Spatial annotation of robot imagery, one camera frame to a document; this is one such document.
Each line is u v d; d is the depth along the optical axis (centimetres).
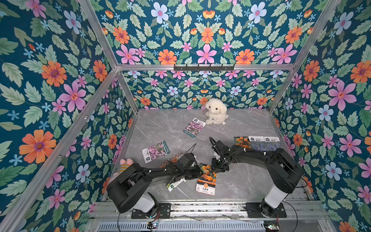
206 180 84
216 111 98
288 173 47
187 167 70
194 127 108
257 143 99
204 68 93
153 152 95
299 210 75
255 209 73
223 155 71
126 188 45
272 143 101
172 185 82
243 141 101
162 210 74
